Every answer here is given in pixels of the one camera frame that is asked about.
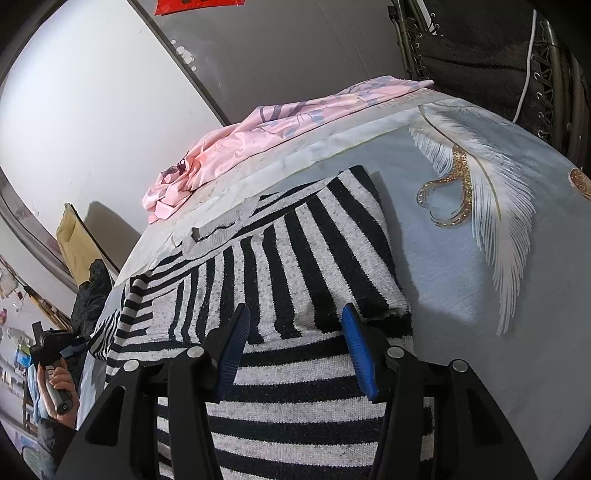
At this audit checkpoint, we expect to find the black white striped sweater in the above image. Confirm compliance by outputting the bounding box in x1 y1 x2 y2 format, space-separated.
89 166 413 479

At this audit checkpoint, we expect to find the black clothing pile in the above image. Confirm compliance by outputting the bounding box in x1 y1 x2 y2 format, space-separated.
71 259 112 337

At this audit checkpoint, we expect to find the left hand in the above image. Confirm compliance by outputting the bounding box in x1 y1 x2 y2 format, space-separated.
36 359 80 430

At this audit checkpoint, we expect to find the tan folded board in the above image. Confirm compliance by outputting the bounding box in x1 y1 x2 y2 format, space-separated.
56 203 119 286

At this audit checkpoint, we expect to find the light blue feather bedsheet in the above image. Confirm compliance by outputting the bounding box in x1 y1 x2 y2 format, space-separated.
81 90 590 479

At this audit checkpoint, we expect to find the pink floral cloth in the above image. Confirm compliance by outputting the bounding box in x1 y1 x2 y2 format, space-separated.
141 76 433 224

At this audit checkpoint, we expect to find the black folding chair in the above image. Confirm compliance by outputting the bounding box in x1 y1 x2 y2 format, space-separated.
388 1 590 172

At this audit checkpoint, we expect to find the red paper wall decoration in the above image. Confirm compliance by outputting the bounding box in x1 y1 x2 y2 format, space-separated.
154 0 245 16

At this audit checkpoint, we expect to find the white cable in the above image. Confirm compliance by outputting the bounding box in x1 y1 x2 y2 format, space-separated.
511 8 539 125

